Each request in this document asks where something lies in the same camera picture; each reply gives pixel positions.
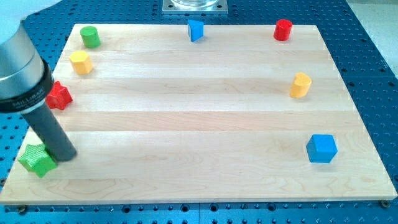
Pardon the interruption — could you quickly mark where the black Millibar tool flange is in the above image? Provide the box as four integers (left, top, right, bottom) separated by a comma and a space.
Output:
1, 58, 54, 114

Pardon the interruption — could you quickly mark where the red cylinder block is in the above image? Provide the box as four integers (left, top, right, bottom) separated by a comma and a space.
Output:
274, 19, 293, 41

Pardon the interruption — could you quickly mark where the blue triangle block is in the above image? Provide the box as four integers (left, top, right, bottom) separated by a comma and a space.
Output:
187, 19, 205, 42

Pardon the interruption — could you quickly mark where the yellow hexagon block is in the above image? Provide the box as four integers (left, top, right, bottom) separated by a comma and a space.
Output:
69, 50, 93, 75

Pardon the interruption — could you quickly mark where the yellow half-round block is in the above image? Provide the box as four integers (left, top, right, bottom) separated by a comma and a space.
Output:
290, 72, 312, 98

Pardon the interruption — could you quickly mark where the green cylinder block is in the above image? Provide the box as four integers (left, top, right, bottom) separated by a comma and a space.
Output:
80, 26, 101, 49

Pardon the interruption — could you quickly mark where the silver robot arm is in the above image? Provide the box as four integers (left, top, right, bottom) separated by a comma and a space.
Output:
1, 0, 76, 161

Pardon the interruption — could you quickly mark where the blue cube block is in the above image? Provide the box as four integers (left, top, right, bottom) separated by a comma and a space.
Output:
306, 134, 338, 163

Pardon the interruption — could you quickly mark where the light wooden board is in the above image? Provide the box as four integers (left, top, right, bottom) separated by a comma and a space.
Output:
1, 24, 397, 205

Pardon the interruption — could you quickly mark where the green star block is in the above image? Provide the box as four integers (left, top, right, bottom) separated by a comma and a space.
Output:
18, 144, 58, 178

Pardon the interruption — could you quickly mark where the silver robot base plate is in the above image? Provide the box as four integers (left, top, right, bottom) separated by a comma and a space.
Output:
162, 0, 228, 15

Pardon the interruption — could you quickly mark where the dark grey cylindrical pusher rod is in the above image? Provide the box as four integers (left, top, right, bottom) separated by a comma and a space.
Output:
22, 103, 76, 162

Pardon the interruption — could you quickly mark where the red star block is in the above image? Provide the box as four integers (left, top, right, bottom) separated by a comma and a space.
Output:
45, 81, 73, 110

